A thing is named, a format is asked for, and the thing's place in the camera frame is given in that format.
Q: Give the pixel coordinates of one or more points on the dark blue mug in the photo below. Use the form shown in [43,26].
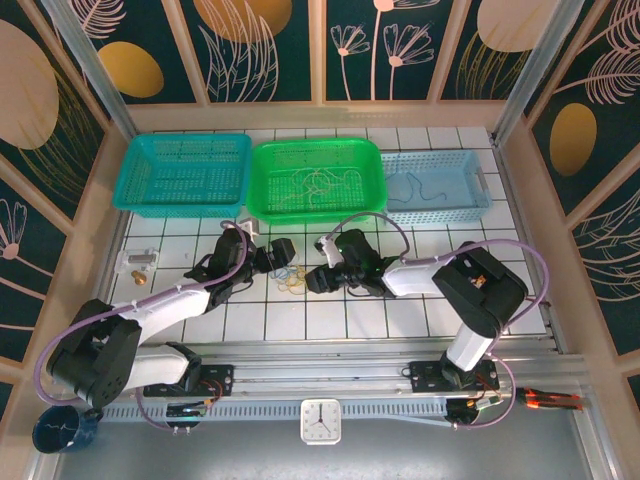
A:
[55,430]

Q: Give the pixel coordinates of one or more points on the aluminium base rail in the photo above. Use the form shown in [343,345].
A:
[325,372]

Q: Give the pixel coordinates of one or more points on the black controller board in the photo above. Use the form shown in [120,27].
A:
[185,411]
[470,410]

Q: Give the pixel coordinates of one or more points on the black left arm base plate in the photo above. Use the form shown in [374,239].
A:
[222,380]

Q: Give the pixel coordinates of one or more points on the light blue plastic basket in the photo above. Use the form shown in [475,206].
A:
[450,165]

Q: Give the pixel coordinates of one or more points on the teal plastic basket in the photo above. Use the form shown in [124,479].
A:
[180,175]

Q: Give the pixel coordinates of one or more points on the white square clock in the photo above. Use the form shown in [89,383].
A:
[320,420]

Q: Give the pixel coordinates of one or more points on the brass fitting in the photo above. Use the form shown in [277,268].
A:
[139,277]

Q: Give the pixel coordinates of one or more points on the orange black pliers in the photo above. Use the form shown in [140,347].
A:
[550,400]

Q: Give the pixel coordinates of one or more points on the pile of rubber bands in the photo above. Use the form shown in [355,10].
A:
[295,285]

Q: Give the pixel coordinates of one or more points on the clear plastic box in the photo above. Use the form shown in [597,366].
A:
[137,260]

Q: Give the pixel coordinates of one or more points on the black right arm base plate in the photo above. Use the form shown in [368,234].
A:
[425,375]

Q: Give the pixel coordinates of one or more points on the green plastic basket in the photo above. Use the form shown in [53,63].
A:
[320,215]

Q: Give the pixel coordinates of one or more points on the aluminium side rail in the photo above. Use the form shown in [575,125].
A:
[515,190]

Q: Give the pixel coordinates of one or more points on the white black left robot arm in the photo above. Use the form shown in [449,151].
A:
[170,305]

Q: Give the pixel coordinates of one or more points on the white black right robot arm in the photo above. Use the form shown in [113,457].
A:
[480,295]

